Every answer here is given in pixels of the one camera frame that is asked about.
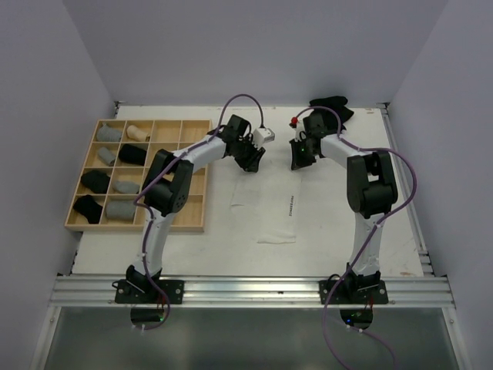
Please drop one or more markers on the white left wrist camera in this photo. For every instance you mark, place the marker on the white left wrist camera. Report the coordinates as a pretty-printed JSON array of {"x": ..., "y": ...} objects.
[{"x": 262, "y": 136}]

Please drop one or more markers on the grey rolled underwear top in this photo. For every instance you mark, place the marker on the grey rolled underwear top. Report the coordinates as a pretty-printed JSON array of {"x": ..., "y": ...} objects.
[{"x": 108, "y": 134}]

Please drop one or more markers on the wooden compartment tray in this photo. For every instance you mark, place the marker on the wooden compartment tray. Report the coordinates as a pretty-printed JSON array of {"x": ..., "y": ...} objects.
[{"x": 165, "y": 134}]

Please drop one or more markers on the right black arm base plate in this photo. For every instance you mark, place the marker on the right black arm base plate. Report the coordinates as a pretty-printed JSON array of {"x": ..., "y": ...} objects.
[{"x": 347, "y": 294}]

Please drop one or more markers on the grey rolled underwear second row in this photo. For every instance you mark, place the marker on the grey rolled underwear second row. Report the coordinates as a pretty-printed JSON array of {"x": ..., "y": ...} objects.
[{"x": 106, "y": 156}]

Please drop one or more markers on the black rolled underwear second row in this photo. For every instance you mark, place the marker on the black rolled underwear second row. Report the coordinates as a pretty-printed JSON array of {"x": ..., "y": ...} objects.
[{"x": 131, "y": 154}]

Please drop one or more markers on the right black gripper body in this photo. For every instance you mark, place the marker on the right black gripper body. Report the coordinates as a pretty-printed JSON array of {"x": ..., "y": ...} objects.
[{"x": 307, "y": 138}]

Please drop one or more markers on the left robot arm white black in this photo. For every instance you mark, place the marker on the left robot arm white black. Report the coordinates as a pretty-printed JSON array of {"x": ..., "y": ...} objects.
[{"x": 165, "y": 193}]

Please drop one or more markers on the beige rolled underwear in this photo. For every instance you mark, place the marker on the beige rolled underwear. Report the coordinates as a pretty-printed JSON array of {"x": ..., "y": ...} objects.
[{"x": 135, "y": 133}]

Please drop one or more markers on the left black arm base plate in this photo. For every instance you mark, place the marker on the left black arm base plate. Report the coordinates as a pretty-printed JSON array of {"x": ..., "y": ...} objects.
[{"x": 169, "y": 291}]

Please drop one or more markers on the black rolled underwear bottom row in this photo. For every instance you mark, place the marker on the black rolled underwear bottom row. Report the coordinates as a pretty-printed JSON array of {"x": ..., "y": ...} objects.
[{"x": 88, "y": 208}]

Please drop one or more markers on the black rolled underwear third row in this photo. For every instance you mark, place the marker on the black rolled underwear third row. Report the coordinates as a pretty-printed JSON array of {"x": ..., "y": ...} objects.
[{"x": 95, "y": 180}]

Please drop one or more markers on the aluminium mounting rail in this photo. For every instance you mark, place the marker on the aluminium mounting rail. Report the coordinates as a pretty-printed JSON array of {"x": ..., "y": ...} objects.
[{"x": 86, "y": 290}]

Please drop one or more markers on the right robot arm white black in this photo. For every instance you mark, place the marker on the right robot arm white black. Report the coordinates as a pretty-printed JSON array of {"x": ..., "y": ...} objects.
[{"x": 371, "y": 193}]

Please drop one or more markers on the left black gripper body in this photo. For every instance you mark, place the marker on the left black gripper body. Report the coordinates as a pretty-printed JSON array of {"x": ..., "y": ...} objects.
[{"x": 244, "y": 147}]

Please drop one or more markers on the white underwear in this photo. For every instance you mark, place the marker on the white underwear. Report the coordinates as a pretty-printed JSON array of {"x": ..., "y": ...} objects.
[{"x": 271, "y": 200}]

